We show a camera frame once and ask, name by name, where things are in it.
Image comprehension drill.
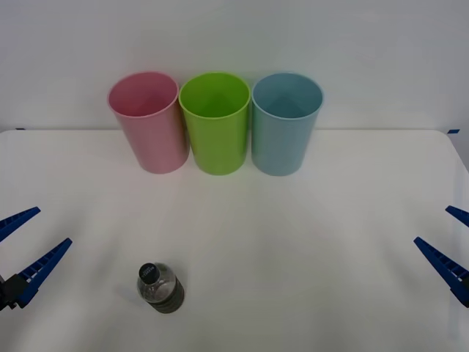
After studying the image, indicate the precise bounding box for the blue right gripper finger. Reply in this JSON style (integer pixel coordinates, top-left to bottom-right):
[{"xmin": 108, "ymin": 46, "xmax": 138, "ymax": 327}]
[
  {"xmin": 444, "ymin": 205, "xmax": 469, "ymax": 228},
  {"xmin": 413, "ymin": 236, "xmax": 469, "ymax": 308}
]

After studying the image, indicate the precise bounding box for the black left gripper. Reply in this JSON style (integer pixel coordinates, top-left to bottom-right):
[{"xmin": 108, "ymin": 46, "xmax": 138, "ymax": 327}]
[{"xmin": 0, "ymin": 206, "xmax": 73, "ymax": 312}]

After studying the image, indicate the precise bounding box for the small clear bottle black cap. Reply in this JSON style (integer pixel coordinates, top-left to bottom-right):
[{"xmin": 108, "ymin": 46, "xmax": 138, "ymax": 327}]
[{"xmin": 136, "ymin": 261, "xmax": 186, "ymax": 315}]

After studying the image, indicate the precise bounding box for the pink plastic waste bin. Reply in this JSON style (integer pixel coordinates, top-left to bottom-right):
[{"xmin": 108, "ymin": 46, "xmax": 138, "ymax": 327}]
[{"xmin": 107, "ymin": 70, "xmax": 191, "ymax": 175}]

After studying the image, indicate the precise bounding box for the pale blue plastic waste bin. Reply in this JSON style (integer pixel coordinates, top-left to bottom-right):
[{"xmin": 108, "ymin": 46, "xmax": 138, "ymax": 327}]
[{"xmin": 251, "ymin": 71, "xmax": 325, "ymax": 177}]

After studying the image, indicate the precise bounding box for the green plastic waste bin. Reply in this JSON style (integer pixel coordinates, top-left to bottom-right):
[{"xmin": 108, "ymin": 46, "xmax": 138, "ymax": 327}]
[{"xmin": 178, "ymin": 71, "xmax": 252, "ymax": 176}]

